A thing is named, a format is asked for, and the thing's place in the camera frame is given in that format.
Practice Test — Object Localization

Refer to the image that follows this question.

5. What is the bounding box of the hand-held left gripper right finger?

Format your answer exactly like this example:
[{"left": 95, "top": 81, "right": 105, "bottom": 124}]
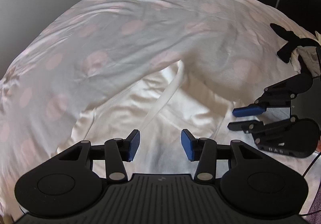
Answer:
[{"left": 181, "top": 129, "right": 266, "bottom": 184}]

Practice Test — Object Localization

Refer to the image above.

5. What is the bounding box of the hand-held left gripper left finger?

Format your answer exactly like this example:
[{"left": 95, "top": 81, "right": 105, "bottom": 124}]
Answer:
[{"left": 54, "top": 129, "right": 140, "bottom": 184}]

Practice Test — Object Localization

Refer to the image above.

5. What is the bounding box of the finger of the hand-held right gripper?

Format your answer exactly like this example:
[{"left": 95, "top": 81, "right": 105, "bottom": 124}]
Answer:
[
  {"left": 228, "top": 117, "right": 298, "bottom": 143},
  {"left": 232, "top": 77, "right": 299, "bottom": 117}
]

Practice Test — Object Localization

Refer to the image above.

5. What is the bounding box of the white cloth with label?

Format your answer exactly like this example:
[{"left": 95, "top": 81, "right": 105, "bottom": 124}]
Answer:
[{"left": 291, "top": 45, "right": 321, "bottom": 75}]

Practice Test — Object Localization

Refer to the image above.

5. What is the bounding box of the bed with polka dot sheet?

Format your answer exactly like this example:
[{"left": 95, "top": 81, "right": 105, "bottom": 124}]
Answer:
[{"left": 0, "top": 0, "right": 321, "bottom": 224}]

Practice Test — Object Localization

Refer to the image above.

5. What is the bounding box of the black cable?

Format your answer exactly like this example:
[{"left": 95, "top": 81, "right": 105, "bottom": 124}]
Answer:
[{"left": 298, "top": 151, "right": 321, "bottom": 216}]

